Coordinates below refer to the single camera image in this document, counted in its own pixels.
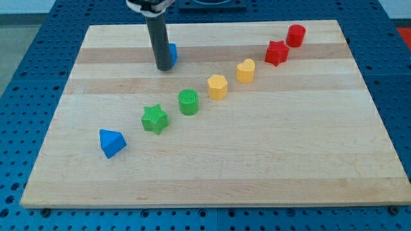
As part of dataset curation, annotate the blue cube block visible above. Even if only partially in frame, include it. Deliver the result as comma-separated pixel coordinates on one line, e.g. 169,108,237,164
169,43,178,67

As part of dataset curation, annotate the light wooden board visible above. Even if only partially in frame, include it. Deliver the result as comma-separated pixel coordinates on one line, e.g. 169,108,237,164
21,20,410,209

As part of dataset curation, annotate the red cylinder block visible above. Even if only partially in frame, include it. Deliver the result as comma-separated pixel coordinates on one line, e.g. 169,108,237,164
286,24,306,47

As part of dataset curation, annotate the yellow hexagon block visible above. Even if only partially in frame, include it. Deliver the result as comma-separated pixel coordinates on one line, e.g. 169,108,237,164
207,74,228,100

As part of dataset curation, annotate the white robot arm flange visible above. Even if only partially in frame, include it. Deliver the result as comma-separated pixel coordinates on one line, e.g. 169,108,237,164
126,0,175,17

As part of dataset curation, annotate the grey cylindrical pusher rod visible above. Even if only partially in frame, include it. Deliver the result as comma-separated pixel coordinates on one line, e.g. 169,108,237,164
146,14,173,71

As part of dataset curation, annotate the red star block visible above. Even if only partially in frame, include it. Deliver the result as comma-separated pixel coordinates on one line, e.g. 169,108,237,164
265,40,289,67

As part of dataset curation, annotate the blue triangle block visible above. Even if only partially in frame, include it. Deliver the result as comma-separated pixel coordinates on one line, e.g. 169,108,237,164
99,129,127,158

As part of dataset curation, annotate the green cylinder block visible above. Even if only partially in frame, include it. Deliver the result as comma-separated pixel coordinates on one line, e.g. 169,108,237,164
178,89,199,116

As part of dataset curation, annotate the yellow heart block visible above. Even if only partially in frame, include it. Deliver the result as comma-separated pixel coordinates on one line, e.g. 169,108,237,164
236,58,256,83

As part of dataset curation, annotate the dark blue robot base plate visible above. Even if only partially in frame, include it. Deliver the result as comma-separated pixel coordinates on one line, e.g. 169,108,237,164
176,0,247,12

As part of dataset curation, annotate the green star block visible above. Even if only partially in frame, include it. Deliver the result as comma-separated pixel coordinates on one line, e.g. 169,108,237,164
141,104,169,135

